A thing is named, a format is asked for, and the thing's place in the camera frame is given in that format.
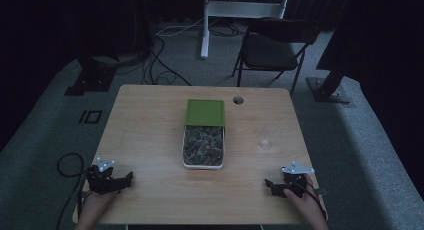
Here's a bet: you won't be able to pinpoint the clear glass cup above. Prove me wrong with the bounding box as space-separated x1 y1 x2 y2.
258 123 283 151

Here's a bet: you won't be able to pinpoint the black stand base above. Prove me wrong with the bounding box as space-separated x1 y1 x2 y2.
64 54 118 97

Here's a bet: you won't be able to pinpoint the black floor cables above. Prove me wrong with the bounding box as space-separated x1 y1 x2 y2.
114 33 193 88

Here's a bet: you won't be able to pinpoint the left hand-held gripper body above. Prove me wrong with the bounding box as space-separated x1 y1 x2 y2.
85 157 118 195

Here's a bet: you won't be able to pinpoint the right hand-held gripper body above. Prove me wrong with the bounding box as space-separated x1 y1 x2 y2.
280 161 316 200

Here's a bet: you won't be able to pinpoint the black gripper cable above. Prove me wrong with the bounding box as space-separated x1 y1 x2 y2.
299 181 329 222
54 152 92 230

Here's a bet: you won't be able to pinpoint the white tray of dried leaves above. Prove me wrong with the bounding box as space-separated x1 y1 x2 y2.
181 124 226 170

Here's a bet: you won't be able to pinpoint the person's right hand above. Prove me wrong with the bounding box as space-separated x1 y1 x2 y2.
283 175 326 224

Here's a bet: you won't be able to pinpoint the white metal stand frame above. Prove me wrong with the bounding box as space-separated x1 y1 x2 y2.
199 0 292 60

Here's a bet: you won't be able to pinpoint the person's left hand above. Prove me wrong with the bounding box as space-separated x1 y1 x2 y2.
79 189 118 224

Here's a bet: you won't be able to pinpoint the black stand with base plate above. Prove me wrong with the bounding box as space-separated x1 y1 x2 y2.
305 29 352 105

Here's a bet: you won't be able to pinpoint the white floor cable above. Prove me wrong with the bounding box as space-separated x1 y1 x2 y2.
155 17 205 38

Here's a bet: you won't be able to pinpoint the green box sleeve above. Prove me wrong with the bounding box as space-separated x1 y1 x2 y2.
184 98 226 128

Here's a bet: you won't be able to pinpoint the black folding chair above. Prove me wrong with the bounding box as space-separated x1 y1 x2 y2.
231 17 322 97

